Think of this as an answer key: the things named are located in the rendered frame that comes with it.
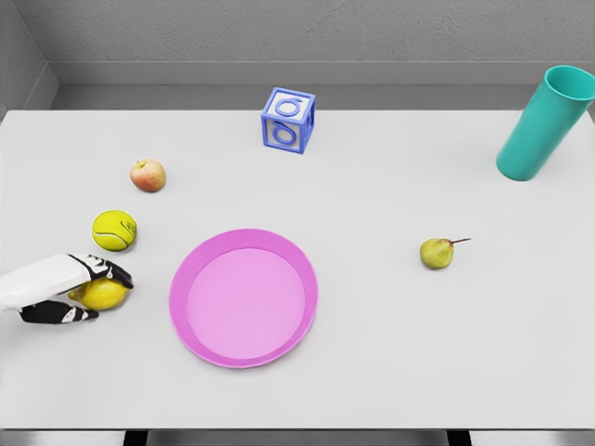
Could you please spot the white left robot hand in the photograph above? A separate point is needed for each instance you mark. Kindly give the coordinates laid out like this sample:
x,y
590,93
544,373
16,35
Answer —
x,y
44,279

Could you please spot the yellow lemon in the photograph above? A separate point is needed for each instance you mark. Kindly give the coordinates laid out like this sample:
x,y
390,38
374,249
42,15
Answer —
x,y
104,295

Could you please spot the pink round plate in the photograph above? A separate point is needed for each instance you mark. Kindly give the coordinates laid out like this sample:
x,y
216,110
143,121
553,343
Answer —
x,y
244,299

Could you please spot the yellow-green tennis ball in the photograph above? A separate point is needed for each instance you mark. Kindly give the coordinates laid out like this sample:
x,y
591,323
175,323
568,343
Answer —
x,y
114,231

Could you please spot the red-yellow apple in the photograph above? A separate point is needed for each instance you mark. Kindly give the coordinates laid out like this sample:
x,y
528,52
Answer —
x,y
148,175

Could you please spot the blue letter toy block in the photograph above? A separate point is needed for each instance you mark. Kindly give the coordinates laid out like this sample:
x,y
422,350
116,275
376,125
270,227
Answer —
x,y
287,121

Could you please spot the green pear with stem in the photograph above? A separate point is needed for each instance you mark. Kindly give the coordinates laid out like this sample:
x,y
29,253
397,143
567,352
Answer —
x,y
436,253

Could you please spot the teal plastic cup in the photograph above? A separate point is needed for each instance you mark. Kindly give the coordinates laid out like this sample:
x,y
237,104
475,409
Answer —
x,y
541,125

